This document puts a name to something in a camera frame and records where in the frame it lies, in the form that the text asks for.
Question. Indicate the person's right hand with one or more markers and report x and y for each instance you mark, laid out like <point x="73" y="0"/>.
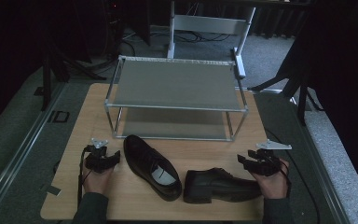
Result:
<point x="273" y="185"/>

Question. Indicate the white metal stand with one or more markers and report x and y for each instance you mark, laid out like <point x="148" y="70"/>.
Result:
<point x="209" y="24"/>

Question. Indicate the black tripod stand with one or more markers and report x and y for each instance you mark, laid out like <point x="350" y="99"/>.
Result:
<point x="48" y="77"/>
<point x="301" y="93"/>

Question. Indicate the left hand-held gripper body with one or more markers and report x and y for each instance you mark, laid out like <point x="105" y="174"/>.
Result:
<point x="97" y="160"/>

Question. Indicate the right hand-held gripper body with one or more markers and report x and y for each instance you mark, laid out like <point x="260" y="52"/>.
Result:
<point x="268" y="163"/>

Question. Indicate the grey tape strip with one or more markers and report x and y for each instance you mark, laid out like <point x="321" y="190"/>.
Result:
<point x="50" y="189"/>

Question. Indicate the black leather shoe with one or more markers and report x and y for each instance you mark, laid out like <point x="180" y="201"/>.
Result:
<point x="143" y="155"/>
<point x="217" y="186"/>

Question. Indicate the metal shoe rack grey shelves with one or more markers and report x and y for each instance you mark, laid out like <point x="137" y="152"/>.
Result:
<point x="177" y="84"/>

